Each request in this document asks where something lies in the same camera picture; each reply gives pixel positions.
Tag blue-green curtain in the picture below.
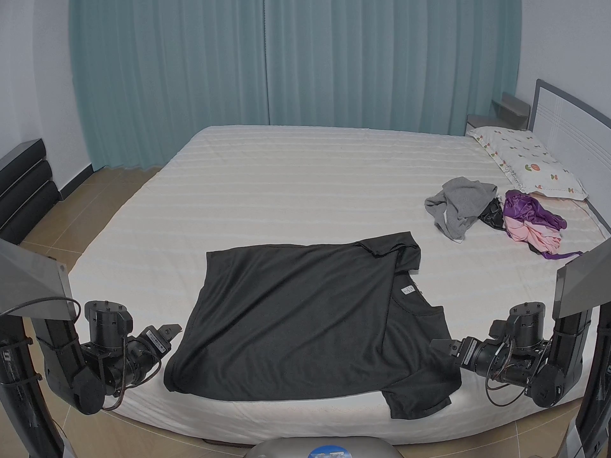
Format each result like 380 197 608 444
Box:
265 0 521 137
69 0 268 173

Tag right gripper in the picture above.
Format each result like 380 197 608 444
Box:
429 337 514 379

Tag grey bedside table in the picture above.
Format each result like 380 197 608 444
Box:
465 92 531 136

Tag small black garment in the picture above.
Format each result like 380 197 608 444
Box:
479 198 507 230

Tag purple garment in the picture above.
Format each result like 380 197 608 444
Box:
503 189 584 261

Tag black chest of drawers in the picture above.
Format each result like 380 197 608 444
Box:
0 139 60 247

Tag grey garment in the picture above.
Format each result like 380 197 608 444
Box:
425 176 498 243

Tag bed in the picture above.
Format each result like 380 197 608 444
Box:
62 79 611 447

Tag black T-shirt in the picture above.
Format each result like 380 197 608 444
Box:
164 230 463 420

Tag white printed pillow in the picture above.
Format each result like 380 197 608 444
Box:
467 126 590 201

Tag pink garment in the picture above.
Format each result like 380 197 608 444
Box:
505 215 563 255

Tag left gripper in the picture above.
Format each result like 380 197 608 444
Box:
125 323 183 385

